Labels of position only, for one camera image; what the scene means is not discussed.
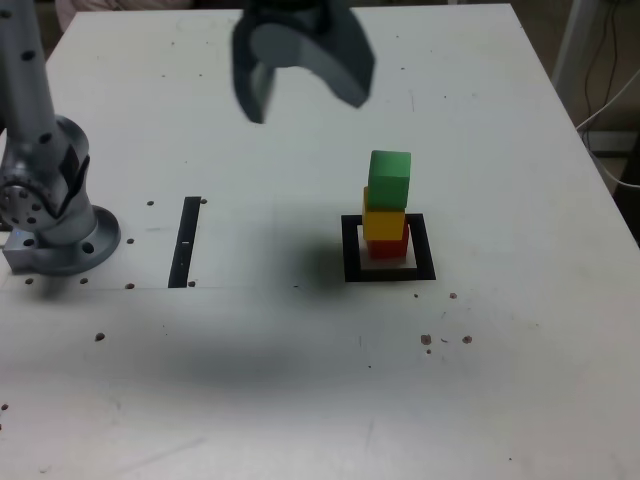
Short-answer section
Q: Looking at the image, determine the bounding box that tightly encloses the red cube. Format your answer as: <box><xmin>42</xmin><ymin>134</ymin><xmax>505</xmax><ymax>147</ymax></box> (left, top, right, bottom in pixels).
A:
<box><xmin>367</xmin><ymin>223</ymin><xmax>412</xmax><ymax>261</ymax></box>

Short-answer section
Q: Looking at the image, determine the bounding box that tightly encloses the white metal post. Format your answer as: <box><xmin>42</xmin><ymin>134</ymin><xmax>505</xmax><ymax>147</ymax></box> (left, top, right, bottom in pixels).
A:
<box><xmin>552</xmin><ymin>0</ymin><xmax>589</xmax><ymax>89</ymax></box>

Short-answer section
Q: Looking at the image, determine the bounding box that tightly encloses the black background cable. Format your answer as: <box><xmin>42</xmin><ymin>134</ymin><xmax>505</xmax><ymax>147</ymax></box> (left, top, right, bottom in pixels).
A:
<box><xmin>582</xmin><ymin>0</ymin><xmax>634</xmax><ymax>151</ymax></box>

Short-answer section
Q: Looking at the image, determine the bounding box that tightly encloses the black tape strip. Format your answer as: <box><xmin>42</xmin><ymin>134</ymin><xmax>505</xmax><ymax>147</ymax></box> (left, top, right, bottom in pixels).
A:
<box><xmin>167</xmin><ymin>195</ymin><xmax>202</xmax><ymax>290</ymax></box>

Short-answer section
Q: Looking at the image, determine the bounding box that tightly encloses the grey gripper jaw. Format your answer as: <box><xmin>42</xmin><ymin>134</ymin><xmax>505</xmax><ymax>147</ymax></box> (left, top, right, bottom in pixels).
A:
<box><xmin>250</xmin><ymin>0</ymin><xmax>378</xmax><ymax>110</ymax></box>
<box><xmin>231</xmin><ymin>2</ymin><xmax>277</xmax><ymax>126</ymax></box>

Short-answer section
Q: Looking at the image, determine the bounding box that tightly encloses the black background box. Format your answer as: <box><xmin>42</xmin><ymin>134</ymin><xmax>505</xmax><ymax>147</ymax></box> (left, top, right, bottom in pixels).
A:
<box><xmin>584</xmin><ymin>130</ymin><xmax>640</xmax><ymax>157</ymax></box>

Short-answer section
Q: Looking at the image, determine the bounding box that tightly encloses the yellow cube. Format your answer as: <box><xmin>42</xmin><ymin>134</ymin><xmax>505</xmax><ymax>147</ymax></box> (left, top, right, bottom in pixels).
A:
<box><xmin>362</xmin><ymin>185</ymin><xmax>406</xmax><ymax>242</ymax></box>

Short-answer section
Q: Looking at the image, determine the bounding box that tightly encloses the green cube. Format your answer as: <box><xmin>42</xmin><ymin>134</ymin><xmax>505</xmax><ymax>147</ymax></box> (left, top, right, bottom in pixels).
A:
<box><xmin>367</xmin><ymin>150</ymin><xmax>413</xmax><ymax>210</ymax></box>

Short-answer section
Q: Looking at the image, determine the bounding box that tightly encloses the white background cable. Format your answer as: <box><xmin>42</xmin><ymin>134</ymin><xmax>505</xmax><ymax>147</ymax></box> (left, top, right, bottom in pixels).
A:
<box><xmin>578</xmin><ymin>69</ymin><xmax>640</xmax><ymax>190</ymax></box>

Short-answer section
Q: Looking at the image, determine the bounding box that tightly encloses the black tape square outline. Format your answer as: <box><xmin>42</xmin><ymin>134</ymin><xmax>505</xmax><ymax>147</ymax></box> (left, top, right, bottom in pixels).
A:
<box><xmin>340</xmin><ymin>213</ymin><xmax>437</xmax><ymax>283</ymax></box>

